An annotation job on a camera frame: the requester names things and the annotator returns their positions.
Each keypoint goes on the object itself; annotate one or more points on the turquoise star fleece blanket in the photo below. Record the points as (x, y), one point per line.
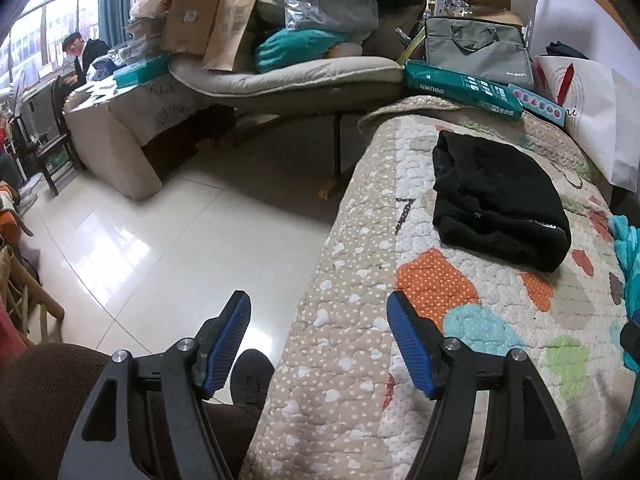
(627, 251)

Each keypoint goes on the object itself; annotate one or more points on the patterned quilt bedspread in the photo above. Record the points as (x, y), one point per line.
(341, 404)

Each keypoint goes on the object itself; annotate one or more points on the seated person in black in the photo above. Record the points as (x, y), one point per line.
(84, 52)

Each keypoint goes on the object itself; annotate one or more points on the brown cardboard box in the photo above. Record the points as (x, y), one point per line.
(221, 33)

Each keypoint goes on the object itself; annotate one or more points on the black pants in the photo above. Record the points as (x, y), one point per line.
(494, 199)

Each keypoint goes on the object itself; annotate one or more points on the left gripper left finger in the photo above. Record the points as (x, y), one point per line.
(222, 344)

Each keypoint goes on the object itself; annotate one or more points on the black shoe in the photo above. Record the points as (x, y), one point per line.
(250, 378)

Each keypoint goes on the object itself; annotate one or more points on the teal plush blanket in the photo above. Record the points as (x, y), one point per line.
(288, 47)

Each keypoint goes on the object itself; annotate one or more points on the green long box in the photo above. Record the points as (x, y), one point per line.
(464, 89)

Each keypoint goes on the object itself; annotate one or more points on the clear plastic bag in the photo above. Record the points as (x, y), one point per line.
(355, 19)

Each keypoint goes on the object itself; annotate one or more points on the white cloth covered table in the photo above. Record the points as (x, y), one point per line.
(110, 126)

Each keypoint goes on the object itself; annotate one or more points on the dark wooden chair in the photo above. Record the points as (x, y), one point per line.
(39, 118)

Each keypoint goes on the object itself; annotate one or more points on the light blue paint box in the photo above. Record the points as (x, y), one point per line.
(539, 106)

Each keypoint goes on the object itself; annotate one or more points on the white paper shopping bag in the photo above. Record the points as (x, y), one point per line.
(602, 114)

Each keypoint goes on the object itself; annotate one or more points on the grey laptop bag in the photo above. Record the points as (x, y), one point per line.
(485, 49)

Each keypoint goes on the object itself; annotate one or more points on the beige cushioned lounge chair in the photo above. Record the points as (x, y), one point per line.
(320, 87)

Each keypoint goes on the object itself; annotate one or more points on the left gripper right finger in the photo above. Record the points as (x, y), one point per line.
(525, 436)

